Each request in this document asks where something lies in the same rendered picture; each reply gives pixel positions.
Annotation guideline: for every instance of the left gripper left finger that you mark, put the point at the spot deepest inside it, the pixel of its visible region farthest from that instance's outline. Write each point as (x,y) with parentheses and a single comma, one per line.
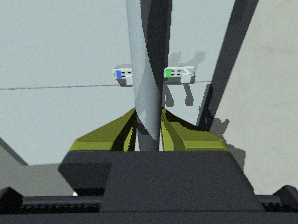
(111,135)

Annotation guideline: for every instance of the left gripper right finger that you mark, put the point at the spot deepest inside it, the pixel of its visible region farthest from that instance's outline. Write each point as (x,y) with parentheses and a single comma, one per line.
(186,136)

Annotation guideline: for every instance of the black wall panel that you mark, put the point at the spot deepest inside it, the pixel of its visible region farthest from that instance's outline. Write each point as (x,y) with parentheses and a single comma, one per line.
(57,57)

